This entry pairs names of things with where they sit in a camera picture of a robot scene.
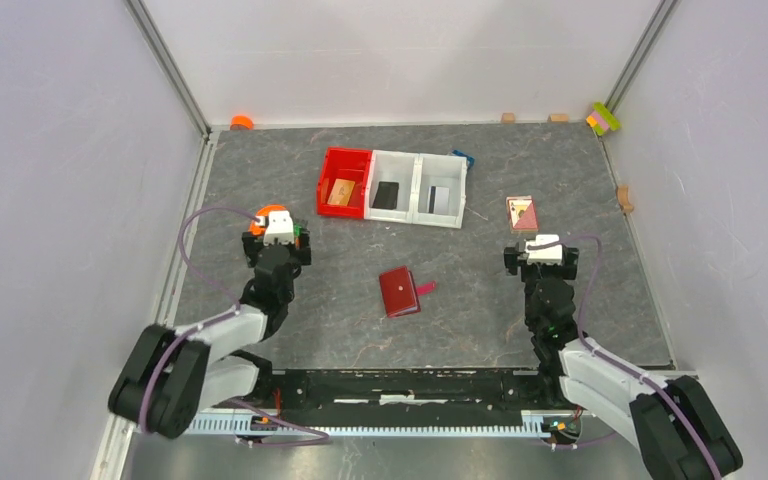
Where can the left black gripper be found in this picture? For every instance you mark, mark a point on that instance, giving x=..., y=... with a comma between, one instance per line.
x=251, y=247

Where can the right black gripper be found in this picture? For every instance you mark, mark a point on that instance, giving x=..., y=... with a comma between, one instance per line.
x=514, y=259

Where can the gold striped credit card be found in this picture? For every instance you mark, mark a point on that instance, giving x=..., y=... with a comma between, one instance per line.
x=341, y=192

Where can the red card holder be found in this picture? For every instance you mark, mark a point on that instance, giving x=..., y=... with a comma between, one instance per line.
x=400, y=293

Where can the black credit card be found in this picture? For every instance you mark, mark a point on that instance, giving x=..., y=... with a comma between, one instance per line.
x=386, y=196

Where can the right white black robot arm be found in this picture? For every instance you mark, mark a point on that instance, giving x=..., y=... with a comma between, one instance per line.
x=671, y=422

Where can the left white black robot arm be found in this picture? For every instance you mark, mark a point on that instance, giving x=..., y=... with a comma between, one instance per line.
x=225, y=338

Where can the orange letter e toy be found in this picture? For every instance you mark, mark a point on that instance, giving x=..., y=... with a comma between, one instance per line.
x=258, y=226

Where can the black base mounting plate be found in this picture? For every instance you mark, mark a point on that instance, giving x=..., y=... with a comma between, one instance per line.
x=482, y=397

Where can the wooden arch block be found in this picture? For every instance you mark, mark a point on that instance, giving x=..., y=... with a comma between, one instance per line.
x=623, y=199

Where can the red plastic bin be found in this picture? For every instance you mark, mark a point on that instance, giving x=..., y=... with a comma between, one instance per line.
x=344, y=163

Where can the blue object behind bin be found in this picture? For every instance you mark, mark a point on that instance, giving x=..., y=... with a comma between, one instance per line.
x=470, y=160

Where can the orange tape roll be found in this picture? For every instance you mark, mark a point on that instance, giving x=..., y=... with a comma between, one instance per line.
x=241, y=122

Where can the white two-compartment bin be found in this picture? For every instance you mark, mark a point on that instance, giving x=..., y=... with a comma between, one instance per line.
x=416, y=173

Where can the colourful stacked toy bricks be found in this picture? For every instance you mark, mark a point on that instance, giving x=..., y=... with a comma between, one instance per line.
x=601, y=120

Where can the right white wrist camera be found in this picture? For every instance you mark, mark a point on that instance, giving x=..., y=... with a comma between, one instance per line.
x=544, y=249

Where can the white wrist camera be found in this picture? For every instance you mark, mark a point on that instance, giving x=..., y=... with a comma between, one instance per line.
x=280, y=229
x=544, y=249

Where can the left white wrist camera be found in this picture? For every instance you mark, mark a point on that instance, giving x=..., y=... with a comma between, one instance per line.
x=280, y=229

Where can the aluminium frame rail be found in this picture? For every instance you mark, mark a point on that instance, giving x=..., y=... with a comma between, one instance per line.
x=401, y=400

